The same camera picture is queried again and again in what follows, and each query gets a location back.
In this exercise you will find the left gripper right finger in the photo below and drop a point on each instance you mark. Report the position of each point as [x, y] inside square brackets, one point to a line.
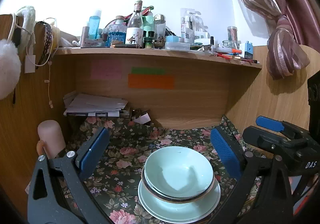
[229, 151]

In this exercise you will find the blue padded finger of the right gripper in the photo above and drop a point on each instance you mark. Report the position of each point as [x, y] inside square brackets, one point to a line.
[270, 124]
[261, 139]

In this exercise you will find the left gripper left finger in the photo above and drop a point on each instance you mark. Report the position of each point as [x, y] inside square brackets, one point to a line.
[90, 152]

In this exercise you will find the mint green bowl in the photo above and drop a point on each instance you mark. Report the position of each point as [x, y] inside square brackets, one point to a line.
[177, 170]

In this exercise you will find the mint green plate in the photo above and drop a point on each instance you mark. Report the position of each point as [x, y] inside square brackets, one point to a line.
[179, 213]

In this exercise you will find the floral dark tablecloth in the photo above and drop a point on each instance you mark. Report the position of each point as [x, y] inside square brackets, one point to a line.
[114, 183]

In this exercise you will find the stack of papers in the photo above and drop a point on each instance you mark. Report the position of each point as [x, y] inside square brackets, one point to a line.
[78, 104]

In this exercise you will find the small white box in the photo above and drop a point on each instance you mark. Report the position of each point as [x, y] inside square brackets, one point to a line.
[143, 119]

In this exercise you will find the blue plastic block toy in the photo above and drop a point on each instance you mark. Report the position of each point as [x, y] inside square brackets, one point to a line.
[248, 54]

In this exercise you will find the pink sticky note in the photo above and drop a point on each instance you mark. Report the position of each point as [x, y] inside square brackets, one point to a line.
[106, 70]

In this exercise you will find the wooden shelf board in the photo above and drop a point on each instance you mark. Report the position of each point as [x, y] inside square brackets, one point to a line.
[191, 55]

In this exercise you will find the orange sticky note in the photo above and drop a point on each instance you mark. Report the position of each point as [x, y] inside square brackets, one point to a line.
[146, 81]

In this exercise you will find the pasta jar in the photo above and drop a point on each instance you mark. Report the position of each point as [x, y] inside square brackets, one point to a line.
[232, 33]

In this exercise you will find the green sticky note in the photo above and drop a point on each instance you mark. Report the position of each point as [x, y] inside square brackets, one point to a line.
[147, 71]

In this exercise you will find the white charger plug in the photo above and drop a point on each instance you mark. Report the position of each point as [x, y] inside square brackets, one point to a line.
[29, 65]

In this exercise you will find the clear plastic container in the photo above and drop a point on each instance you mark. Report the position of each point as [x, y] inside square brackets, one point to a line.
[177, 46]

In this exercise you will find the cartoon mug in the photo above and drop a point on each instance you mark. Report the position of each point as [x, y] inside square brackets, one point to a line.
[134, 36]

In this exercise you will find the pink striped curtain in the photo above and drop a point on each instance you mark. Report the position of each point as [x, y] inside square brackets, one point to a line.
[291, 24]

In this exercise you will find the blue mouthwash bottle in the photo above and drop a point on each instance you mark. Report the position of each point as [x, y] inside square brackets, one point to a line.
[94, 22]

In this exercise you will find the pink jug with handle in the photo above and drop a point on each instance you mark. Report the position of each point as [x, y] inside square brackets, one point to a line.
[51, 141]

